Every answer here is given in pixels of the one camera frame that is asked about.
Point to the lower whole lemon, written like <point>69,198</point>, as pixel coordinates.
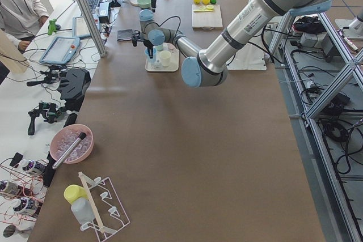
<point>205,2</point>

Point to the yellow cup on rack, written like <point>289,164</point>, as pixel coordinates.
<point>74,192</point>

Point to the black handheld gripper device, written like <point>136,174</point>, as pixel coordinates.
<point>49,111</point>

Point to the seated person in white hoodie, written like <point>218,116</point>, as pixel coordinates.
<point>21,20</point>

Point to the green bowl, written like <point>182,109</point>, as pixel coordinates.
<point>144,4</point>

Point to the clear cup on rack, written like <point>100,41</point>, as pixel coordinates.
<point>82,210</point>

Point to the white wire cup rack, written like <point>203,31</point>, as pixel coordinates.
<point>110,214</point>

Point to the light blue cup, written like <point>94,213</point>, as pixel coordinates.
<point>151,61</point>

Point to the blue teach pendant tablet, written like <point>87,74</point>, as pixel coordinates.
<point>60,51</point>

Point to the cream white cup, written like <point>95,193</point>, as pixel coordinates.
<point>165,58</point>

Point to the aluminium frame post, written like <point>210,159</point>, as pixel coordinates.
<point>90,23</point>

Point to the cream rabbit print tray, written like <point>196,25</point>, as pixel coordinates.
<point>157,66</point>

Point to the metal tube black tip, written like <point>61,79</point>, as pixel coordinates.
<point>70,149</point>

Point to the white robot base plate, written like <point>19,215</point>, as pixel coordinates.
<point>250,57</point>

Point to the wooden cutting board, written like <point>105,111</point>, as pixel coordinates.
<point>207,20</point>

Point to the grey folded cloth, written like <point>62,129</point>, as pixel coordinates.
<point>124,35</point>

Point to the pink bowl with ice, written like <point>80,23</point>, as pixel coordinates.
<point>77,134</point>

